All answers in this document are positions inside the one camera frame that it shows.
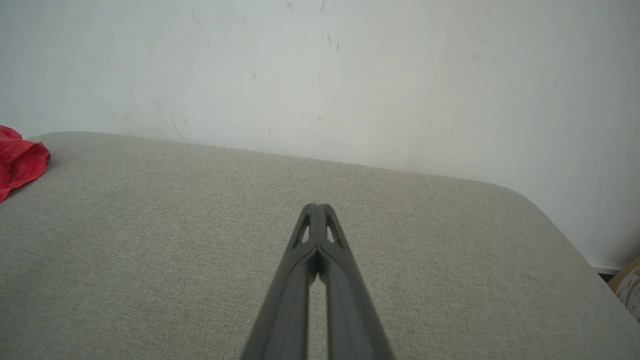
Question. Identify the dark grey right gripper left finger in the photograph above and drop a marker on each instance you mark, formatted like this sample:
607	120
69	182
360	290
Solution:
285	310

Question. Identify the red cloth garment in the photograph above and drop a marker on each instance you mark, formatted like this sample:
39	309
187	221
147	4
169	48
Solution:
20	162

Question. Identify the brown cardboard box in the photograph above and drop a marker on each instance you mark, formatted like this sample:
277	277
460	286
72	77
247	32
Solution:
631	287

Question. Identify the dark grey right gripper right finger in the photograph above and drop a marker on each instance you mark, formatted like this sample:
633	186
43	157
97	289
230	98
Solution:
350	310

